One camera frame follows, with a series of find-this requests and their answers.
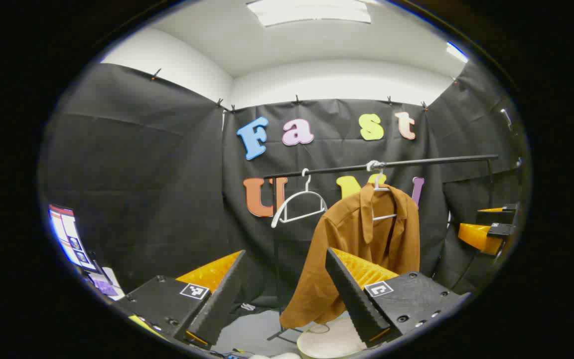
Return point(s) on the white laundry hamper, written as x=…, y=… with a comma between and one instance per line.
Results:
x=332, y=341

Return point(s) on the brown jacket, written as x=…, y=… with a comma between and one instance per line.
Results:
x=347, y=229

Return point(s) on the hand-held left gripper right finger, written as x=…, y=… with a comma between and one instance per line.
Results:
x=352, y=294

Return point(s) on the black clothes rail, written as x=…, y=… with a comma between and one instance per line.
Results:
x=441, y=160

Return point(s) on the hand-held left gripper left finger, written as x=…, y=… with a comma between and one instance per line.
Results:
x=222, y=294

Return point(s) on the small ceiling light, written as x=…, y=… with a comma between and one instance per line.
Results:
x=456, y=51

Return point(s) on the large ceiling light panel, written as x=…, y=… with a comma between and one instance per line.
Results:
x=312, y=12

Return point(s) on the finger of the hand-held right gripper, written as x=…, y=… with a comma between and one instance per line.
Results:
x=501, y=229
x=496, y=218

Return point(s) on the white clothes hanger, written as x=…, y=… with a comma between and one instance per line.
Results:
x=308, y=184
x=380, y=188

